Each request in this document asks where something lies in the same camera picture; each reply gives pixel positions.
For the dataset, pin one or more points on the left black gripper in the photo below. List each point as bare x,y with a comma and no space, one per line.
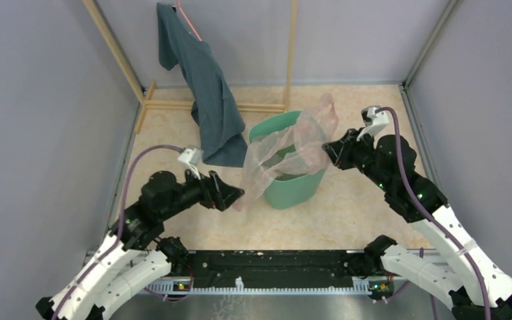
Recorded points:
226,194

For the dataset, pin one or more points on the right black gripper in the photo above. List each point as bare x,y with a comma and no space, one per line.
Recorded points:
340,151

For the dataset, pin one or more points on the pink plastic trash bag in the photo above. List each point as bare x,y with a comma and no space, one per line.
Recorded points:
295,150

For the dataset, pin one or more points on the green plastic trash bin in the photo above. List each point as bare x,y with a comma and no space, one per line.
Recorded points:
286,190

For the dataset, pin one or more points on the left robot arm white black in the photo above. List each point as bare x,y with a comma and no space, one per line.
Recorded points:
133,255

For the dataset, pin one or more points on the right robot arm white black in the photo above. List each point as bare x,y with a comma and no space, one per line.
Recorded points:
471,286

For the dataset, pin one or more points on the dark teal hanging cloth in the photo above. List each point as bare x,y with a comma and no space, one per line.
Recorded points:
214,109

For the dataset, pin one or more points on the pink clothes hanger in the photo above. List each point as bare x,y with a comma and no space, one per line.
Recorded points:
178,6

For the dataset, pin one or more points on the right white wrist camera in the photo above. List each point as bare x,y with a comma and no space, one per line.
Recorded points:
375,120

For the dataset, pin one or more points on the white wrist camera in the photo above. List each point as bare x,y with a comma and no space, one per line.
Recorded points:
375,120
189,158

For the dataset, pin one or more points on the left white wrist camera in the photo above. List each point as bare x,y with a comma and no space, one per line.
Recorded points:
189,158

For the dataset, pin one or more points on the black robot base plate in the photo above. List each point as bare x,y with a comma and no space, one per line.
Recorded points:
282,269

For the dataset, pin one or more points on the grey slotted cable duct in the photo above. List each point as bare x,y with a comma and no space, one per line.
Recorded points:
168,289

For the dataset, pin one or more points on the wooden clothes rack frame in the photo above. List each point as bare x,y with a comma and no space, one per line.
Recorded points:
145,95

